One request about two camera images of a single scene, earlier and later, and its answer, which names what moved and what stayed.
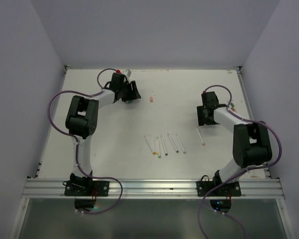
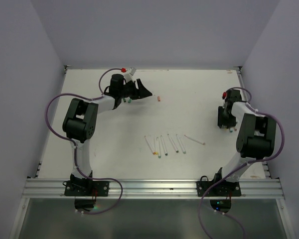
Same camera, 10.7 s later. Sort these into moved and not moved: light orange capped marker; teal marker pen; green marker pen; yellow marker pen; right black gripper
Moved: right black gripper; light orange capped marker
Not moved: yellow marker pen; teal marker pen; green marker pen
